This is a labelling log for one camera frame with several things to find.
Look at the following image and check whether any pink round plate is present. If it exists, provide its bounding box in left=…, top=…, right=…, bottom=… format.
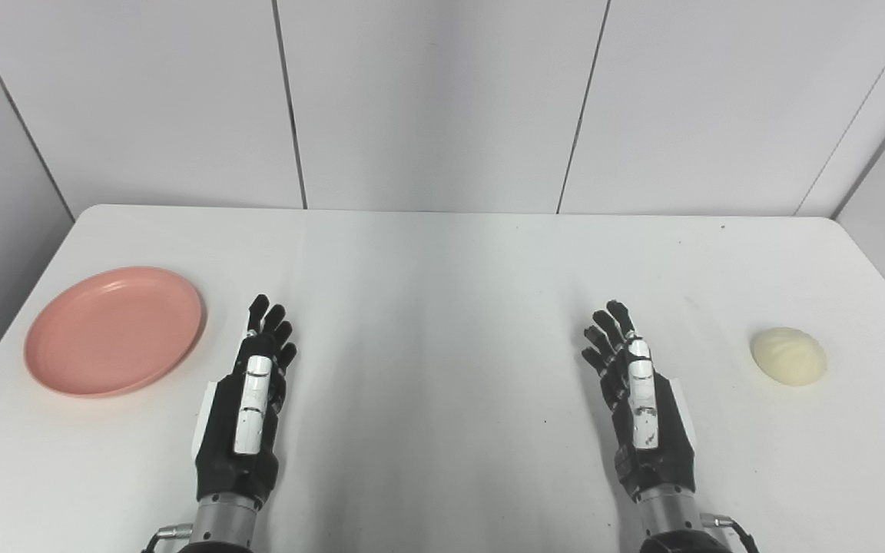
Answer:
left=24, top=266, right=205, bottom=399

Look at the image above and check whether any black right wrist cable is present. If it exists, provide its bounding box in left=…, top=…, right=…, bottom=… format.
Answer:
left=700, top=513, right=761, bottom=553

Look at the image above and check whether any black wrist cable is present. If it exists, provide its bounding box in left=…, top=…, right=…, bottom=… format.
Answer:
left=141, top=523, right=196, bottom=553
left=700, top=513, right=761, bottom=553

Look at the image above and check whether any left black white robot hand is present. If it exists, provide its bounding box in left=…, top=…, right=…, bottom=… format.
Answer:
left=193, top=294, right=299, bottom=510

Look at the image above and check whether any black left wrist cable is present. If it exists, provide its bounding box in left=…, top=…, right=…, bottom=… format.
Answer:
left=141, top=523, right=196, bottom=553

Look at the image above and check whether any cream steamed bun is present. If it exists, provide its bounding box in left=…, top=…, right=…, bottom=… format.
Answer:
left=750, top=326, right=828, bottom=387

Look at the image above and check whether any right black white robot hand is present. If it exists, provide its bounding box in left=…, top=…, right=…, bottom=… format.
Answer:
left=582, top=300, right=699, bottom=505

